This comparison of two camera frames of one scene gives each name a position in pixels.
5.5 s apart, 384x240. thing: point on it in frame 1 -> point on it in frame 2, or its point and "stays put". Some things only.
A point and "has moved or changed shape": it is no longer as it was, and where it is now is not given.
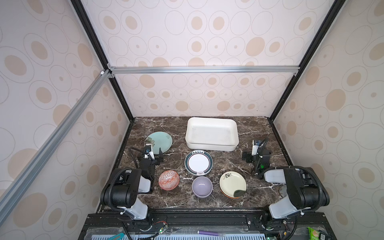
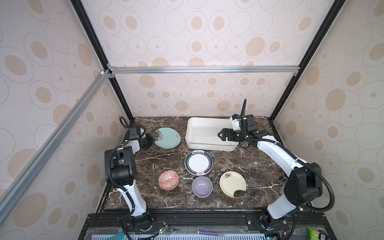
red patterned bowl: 168,180 stays put
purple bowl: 202,186 stays put
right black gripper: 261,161 -> 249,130
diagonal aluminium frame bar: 11,191 stays put
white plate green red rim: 198,162 stays put
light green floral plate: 159,140 has moved or changed shape
